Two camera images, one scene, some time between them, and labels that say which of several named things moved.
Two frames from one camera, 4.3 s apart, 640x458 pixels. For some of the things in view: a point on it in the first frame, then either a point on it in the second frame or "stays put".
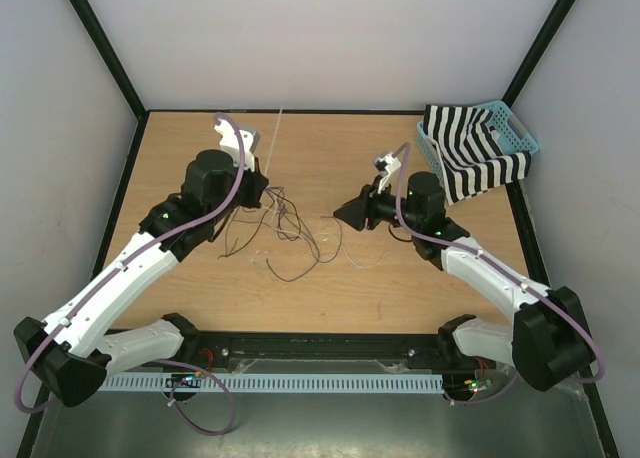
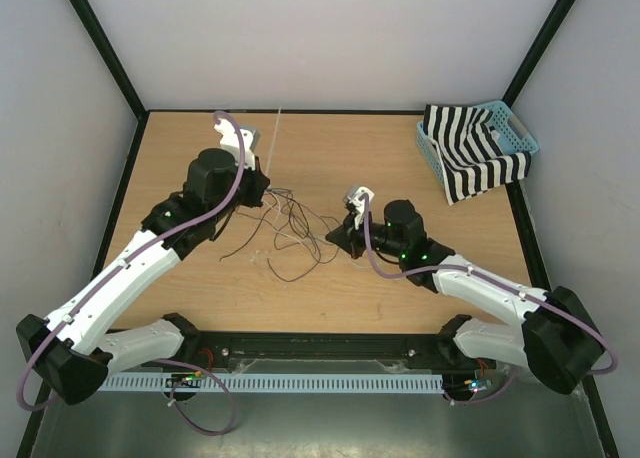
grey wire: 327,261 -> 309,225
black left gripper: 256,182 stays put
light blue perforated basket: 507,130 stays put
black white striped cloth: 469,152 stays put
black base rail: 315,352 stays put
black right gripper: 365,205 -> 348,237
